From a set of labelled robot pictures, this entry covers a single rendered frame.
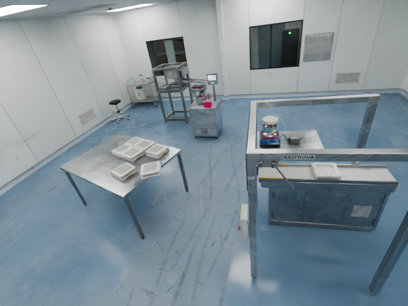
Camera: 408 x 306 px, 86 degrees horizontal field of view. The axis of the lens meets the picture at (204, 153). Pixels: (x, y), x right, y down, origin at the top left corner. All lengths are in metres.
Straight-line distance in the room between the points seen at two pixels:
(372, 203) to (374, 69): 5.15
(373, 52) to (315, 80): 1.41
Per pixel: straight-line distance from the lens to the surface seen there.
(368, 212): 3.12
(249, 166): 1.58
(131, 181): 2.89
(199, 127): 5.03
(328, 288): 2.83
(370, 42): 7.45
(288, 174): 2.66
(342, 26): 7.23
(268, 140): 2.27
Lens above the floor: 2.43
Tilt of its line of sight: 32 degrees down
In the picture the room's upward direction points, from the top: 9 degrees counter-clockwise
